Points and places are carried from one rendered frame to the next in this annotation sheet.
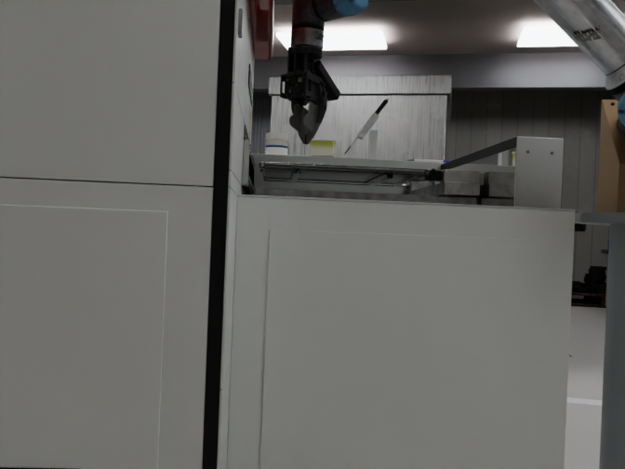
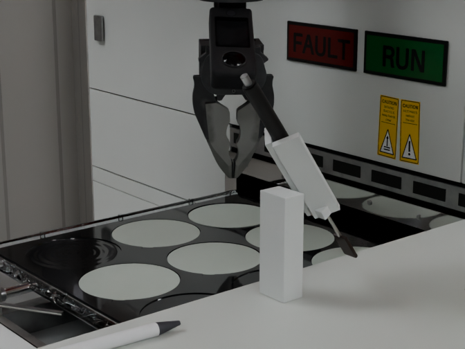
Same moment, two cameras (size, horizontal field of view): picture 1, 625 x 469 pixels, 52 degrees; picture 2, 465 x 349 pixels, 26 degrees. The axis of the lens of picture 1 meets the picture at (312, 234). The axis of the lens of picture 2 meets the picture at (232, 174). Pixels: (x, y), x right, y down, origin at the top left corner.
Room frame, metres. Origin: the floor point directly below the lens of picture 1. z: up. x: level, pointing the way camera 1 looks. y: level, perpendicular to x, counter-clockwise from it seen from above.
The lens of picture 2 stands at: (2.40, -0.62, 1.26)
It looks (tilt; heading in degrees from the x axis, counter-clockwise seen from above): 15 degrees down; 145
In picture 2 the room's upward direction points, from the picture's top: straight up
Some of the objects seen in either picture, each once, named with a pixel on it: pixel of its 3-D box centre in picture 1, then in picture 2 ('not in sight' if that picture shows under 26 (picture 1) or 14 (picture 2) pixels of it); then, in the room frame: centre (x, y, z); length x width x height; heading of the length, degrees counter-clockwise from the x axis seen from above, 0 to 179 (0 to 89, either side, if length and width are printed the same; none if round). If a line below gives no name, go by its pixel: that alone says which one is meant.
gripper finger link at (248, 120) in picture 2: (297, 123); (245, 134); (1.49, 0.05, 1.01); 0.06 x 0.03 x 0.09; 149
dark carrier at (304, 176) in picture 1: (335, 175); (214, 260); (1.56, -0.05, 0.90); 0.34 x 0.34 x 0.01; 4
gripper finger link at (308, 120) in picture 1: (308, 122); (218, 135); (1.47, 0.02, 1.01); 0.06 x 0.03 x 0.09; 149
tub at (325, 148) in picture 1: (322, 152); not in sight; (1.95, -0.02, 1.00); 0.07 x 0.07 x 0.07; 85
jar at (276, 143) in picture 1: (276, 149); not in sight; (2.03, 0.12, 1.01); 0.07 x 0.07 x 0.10
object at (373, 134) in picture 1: (366, 136); (297, 210); (1.82, -0.14, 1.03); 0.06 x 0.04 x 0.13; 94
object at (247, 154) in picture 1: (248, 171); (344, 220); (1.53, 0.16, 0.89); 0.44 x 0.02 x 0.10; 4
